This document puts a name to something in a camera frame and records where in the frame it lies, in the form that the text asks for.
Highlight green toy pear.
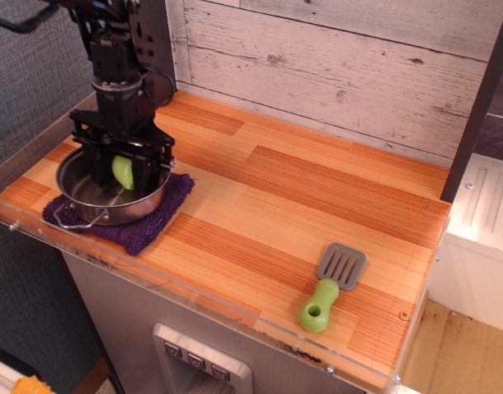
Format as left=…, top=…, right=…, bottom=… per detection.
left=112, top=155, right=135, bottom=190

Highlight purple cloth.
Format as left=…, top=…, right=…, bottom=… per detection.
left=42, top=174, right=194, bottom=256

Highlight grey green toy spatula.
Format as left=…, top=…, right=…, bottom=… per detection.
left=298, top=242, right=367, bottom=333

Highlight orange yellow object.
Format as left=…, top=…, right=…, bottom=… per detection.
left=10, top=376, right=52, bottom=394

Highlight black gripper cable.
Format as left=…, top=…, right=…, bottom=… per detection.
left=138, top=63, right=175, bottom=108

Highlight stainless steel pot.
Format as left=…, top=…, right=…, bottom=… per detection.
left=54, top=149, right=171, bottom=230

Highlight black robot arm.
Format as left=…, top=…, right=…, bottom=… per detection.
left=55, top=1, right=176, bottom=199

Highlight white toy sink unit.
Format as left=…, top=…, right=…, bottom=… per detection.
left=427, top=154, right=503, bottom=330

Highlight dark vertical post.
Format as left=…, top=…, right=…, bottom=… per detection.
left=441, top=21, right=503, bottom=203

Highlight grey toy fridge cabinet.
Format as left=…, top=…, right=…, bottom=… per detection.
left=63, top=253, right=361, bottom=393

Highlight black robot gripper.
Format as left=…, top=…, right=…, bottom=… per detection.
left=70, top=84, right=175, bottom=198

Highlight clear acrylic table guard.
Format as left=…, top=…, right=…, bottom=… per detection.
left=0, top=93, right=450, bottom=393

